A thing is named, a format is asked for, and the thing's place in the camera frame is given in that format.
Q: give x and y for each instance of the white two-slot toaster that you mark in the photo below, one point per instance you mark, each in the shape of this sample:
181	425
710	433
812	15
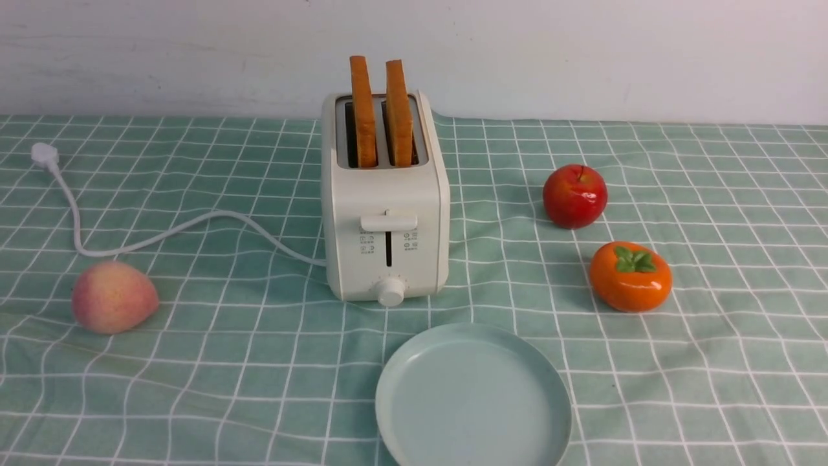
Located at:
387	228

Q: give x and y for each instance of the light blue round plate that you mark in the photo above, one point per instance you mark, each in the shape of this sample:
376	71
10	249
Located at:
472	394

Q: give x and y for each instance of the red apple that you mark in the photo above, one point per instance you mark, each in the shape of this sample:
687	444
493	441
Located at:
574	196

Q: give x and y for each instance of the green checkered tablecloth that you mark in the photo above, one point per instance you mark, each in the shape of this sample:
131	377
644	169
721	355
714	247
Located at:
250	359

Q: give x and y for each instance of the orange persimmon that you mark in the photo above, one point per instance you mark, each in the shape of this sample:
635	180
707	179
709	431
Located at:
629	277

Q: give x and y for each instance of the pink peach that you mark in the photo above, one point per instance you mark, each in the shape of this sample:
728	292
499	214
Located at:
111	297

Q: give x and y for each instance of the toasted bread slice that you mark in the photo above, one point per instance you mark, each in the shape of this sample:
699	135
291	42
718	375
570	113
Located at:
399	117
364	113

